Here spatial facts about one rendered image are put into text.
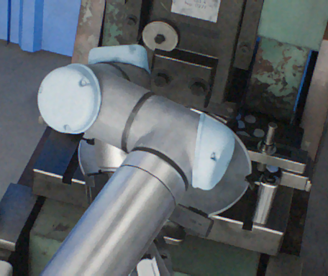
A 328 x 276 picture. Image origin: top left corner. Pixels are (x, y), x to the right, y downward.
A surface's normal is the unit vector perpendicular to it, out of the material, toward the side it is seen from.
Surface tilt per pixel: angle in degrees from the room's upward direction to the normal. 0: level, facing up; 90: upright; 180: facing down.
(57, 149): 0
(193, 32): 90
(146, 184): 21
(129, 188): 16
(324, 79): 74
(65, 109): 63
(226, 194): 0
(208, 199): 0
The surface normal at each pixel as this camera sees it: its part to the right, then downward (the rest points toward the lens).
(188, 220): 0.37, 0.12
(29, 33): -0.22, 0.64
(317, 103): -0.18, 0.40
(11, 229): 0.13, -0.73
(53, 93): -0.37, 0.15
